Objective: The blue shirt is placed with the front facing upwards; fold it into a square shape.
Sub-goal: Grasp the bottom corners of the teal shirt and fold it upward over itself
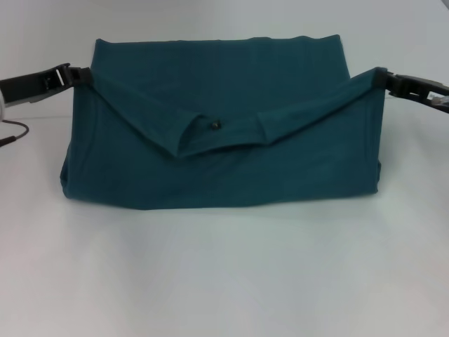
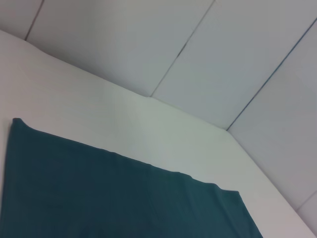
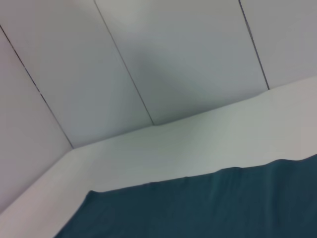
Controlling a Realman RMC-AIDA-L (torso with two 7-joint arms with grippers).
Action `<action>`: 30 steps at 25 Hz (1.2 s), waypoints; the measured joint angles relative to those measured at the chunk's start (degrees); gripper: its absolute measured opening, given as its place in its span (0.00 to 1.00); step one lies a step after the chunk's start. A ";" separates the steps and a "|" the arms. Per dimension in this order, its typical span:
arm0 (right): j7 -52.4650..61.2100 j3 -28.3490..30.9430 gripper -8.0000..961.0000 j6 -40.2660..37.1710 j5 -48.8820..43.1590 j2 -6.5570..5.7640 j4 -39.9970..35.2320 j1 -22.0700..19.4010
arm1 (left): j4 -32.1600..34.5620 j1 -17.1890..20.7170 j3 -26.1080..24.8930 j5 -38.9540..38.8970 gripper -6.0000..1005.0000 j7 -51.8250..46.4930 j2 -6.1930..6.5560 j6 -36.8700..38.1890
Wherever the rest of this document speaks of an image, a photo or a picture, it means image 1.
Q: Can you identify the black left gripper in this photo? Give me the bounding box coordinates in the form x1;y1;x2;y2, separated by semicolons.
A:
0;62;95;106

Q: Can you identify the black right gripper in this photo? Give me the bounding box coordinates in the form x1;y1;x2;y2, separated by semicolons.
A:
373;69;449;114

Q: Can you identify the teal t-shirt with FREE print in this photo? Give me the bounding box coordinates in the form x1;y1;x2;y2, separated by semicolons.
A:
58;34;387;213

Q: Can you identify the dark red cable loop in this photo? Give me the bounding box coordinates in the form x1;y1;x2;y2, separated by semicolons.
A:
0;119;29;147

